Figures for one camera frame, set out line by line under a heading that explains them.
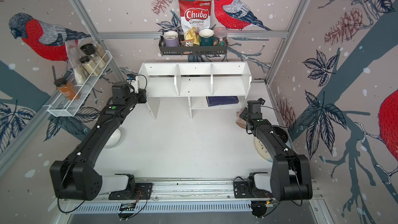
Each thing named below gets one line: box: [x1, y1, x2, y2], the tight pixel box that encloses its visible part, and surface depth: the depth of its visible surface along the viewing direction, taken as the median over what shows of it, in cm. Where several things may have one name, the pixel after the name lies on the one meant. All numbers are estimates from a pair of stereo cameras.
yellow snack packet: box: [184, 26, 201, 46], surface depth 86 cm
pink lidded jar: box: [212, 26, 229, 47], surface depth 87 cm
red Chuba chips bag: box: [178, 0, 212, 34], surface depth 81 cm
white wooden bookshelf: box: [138, 61, 252, 120], surface depth 86 cm
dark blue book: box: [205, 95, 240, 107], surface depth 94 cm
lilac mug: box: [163, 30, 180, 47], surface depth 85 cm
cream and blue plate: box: [254, 135, 274, 162], surface depth 87 cm
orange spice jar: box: [53, 77, 81, 101], surface depth 68 cm
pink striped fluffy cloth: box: [235, 107, 247, 130], surface depth 92 cm
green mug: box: [199, 28, 215, 47], surface depth 85 cm
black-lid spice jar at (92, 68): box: [79, 56, 101, 77], surface depth 79 cm
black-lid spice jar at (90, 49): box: [80, 43, 106, 69], surface depth 82 cm
